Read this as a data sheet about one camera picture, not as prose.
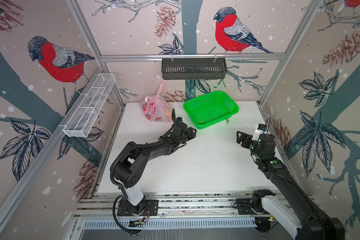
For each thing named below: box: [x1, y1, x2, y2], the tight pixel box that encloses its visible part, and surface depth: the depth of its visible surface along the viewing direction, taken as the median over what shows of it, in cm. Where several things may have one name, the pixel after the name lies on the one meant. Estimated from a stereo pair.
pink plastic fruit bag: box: [140, 79, 173, 123], surface depth 106 cm
